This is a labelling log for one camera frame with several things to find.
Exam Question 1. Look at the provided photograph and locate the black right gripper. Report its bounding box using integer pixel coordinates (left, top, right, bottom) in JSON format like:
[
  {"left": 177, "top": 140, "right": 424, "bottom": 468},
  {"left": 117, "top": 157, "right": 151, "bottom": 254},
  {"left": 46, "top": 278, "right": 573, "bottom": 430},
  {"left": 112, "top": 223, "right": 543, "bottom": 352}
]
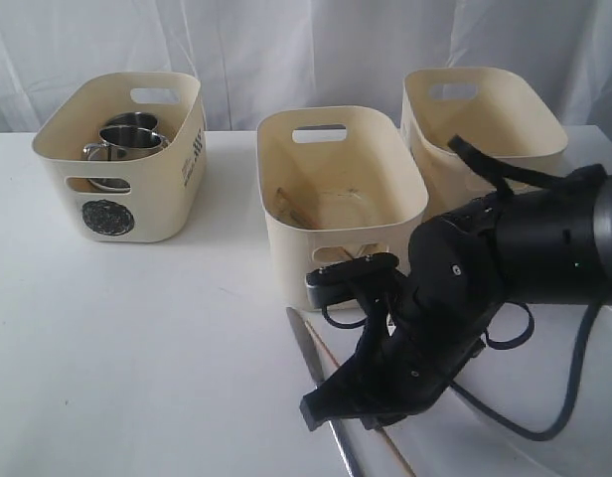
[{"left": 299, "top": 282, "right": 500, "bottom": 430}]

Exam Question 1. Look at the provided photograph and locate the wooden chopstick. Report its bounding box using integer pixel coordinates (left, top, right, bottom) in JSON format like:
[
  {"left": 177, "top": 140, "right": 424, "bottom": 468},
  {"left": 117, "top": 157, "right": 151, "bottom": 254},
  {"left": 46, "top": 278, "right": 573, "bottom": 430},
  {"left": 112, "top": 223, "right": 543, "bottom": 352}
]
[
  {"left": 275, "top": 188, "right": 320, "bottom": 230},
  {"left": 305, "top": 319, "right": 416, "bottom": 477}
]

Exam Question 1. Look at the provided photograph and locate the steel table knife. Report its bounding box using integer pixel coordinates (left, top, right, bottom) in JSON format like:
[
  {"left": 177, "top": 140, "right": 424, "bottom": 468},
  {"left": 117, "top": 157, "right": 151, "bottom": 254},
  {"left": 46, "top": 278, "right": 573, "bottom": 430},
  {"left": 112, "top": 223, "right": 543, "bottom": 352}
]
[{"left": 286, "top": 307, "right": 365, "bottom": 477}]

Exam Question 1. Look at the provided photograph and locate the cream bin triangle mark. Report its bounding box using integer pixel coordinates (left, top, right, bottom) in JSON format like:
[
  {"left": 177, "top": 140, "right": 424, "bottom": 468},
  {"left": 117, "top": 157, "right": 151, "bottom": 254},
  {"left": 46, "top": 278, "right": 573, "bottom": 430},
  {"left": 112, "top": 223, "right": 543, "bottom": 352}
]
[{"left": 256, "top": 105, "right": 429, "bottom": 311}]

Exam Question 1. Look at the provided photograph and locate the large steel bowl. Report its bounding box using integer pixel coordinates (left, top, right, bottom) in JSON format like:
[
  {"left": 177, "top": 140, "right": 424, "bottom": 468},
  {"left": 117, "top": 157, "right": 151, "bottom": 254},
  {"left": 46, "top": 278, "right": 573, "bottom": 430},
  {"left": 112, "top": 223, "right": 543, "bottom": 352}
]
[{"left": 87, "top": 178, "right": 131, "bottom": 194}]

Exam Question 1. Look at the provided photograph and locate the small steel cup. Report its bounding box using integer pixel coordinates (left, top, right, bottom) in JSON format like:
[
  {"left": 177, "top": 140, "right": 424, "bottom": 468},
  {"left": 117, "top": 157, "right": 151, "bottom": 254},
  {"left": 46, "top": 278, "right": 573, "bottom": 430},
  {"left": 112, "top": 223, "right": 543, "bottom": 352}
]
[{"left": 81, "top": 125, "right": 170, "bottom": 162}]

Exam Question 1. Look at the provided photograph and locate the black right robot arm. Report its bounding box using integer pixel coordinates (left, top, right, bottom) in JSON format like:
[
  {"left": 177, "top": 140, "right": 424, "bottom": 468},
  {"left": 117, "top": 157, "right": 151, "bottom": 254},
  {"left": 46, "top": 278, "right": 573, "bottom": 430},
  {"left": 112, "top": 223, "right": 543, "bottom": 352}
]
[{"left": 300, "top": 165, "right": 612, "bottom": 441}]

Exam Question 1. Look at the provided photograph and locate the white square plate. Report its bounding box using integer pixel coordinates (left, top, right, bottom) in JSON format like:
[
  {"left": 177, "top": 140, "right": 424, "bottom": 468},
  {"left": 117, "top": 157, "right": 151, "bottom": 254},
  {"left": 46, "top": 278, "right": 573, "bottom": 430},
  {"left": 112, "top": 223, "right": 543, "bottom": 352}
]
[{"left": 386, "top": 305, "right": 612, "bottom": 476}]

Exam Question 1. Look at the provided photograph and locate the cream bin circle mark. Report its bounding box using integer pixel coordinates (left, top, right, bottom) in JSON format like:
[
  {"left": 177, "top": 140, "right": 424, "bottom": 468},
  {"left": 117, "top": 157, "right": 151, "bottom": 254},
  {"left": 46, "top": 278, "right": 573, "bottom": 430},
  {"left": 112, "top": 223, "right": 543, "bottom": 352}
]
[{"left": 32, "top": 72, "right": 207, "bottom": 242}]

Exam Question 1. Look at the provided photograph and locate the cream bin square mark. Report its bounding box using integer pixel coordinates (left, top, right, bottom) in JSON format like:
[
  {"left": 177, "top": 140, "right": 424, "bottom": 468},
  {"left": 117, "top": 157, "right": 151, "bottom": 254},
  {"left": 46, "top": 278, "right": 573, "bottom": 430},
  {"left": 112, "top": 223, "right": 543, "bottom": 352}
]
[{"left": 400, "top": 67, "right": 568, "bottom": 218}]

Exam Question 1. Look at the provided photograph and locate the steel mug in bin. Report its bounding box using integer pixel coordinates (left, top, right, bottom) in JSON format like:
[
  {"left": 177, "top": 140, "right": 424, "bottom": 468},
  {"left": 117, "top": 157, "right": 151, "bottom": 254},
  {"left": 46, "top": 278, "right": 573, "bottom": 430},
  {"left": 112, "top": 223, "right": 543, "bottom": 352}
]
[{"left": 104, "top": 111, "right": 159, "bottom": 131}]

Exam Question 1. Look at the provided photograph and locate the white backdrop curtain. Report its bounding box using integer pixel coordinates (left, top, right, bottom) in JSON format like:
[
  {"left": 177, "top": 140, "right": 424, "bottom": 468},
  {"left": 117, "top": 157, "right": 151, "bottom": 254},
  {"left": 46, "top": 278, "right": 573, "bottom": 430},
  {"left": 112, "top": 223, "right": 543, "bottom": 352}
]
[{"left": 0, "top": 1, "right": 612, "bottom": 140}]

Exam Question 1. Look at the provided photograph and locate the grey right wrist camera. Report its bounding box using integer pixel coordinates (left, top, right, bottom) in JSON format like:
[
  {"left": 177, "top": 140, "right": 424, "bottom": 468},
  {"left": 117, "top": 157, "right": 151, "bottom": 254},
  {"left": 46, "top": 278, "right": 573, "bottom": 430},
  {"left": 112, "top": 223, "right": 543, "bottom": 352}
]
[{"left": 305, "top": 252, "right": 399, "bottom": 309}]

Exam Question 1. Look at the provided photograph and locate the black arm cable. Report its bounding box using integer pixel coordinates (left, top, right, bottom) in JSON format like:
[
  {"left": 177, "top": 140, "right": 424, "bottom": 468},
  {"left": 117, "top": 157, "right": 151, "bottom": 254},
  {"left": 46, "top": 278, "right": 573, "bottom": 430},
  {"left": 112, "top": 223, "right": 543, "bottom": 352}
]
[{"left": 320, "top": 133, "right": 612, "bottom": 442}]

